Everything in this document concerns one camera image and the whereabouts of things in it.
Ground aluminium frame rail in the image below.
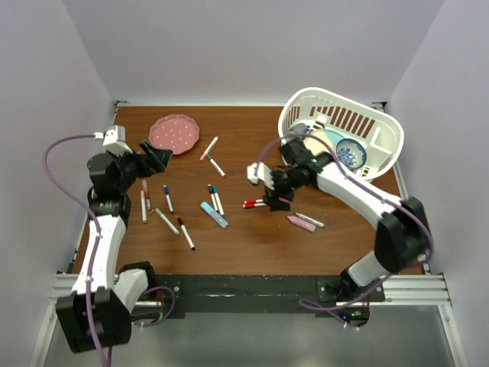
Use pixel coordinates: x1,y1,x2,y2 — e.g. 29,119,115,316
48,274,452,306

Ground blue patterned bowl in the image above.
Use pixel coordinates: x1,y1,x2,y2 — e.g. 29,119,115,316
336,138,368,171

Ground black cap marker lower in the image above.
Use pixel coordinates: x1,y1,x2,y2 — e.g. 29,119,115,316
177,217,196,251

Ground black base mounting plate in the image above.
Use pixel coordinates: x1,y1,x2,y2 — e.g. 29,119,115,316
114,273,386,320

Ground purple cable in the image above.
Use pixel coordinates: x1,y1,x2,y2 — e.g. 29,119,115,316
42,133,176,367
257,137,435,326

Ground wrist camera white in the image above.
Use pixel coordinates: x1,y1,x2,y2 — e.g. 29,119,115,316
102,125,132,156
247,162,274,190

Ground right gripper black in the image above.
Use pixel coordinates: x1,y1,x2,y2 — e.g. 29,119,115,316
262,166,303,212

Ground white plastic basket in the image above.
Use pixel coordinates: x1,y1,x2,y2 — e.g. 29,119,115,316
277,87,404,182

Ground pink polka dot plate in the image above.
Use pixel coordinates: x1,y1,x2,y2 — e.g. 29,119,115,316
148,115,199,155

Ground grey marker near right gripper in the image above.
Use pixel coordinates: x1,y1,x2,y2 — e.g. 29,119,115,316
295,212,325,228

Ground mint cap acrylic marker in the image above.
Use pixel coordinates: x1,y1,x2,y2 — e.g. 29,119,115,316
154,208,180,235

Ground red clear pen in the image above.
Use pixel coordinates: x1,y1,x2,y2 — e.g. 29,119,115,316
141,179,152,213

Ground purple pink highlighter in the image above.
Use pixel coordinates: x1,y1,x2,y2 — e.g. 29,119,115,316
287,216,316,232

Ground peach cap acrylic marker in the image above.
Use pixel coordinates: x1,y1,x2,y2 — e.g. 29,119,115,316
199,136,219,161

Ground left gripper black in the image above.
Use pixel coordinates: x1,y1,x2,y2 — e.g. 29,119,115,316
109,140,172,193

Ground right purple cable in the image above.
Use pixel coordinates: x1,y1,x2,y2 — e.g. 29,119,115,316
257,137,435,326

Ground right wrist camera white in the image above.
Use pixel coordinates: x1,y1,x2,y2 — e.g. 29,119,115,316
247,162,274,190

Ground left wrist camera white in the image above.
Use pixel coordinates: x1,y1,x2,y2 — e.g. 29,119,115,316
102,125,132,156

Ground pale yellow blue plate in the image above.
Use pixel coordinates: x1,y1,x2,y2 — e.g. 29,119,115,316
303,130,342,164

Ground grey blue mug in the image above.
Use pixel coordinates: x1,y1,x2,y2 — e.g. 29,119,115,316
285,122,310,136

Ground light blue highlighter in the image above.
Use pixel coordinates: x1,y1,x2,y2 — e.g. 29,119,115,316
200,202,228,229

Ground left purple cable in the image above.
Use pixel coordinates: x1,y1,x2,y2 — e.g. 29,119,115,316
42,133,176,367

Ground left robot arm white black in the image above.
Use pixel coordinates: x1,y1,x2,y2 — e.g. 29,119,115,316
56,140,173,353

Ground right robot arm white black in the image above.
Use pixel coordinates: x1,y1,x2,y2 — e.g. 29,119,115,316
247,137,433,300

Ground black cap whiteboard marker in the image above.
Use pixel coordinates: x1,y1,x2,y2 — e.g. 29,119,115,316
207,184,219,212

